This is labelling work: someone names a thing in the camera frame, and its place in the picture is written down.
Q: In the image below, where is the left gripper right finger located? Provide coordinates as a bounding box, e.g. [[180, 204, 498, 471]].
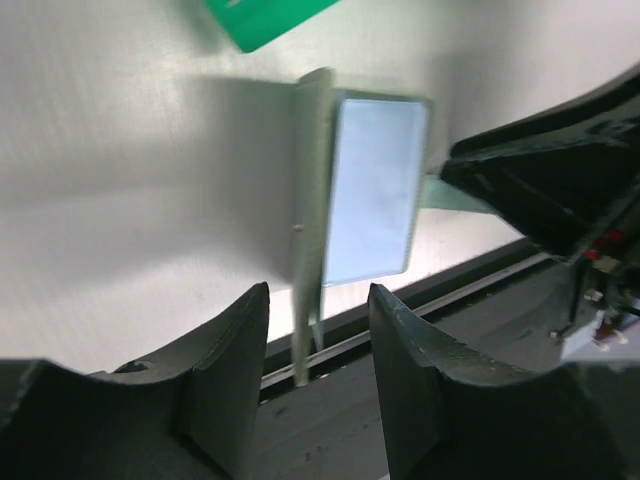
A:
[[368, 284, 639, 479]]

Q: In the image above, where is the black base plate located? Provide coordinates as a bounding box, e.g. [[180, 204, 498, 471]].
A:
[[252, 237, 640, 480]]

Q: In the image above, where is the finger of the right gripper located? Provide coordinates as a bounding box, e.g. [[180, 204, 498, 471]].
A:
[[442, 134, 639, 262], [449, 67, 639, 159]]

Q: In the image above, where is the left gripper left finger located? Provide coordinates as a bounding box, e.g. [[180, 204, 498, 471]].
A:
[[1, 283, 269, 479]]

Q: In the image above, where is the green plastic bin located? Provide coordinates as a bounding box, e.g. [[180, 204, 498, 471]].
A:
[[205, 0, 336, 53]]

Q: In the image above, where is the sage green card holder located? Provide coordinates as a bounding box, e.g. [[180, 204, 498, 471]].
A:
[[291, 68, 489, 386]]

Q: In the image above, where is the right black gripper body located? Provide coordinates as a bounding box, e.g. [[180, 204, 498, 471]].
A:
[[549, 189, 639, 360]]

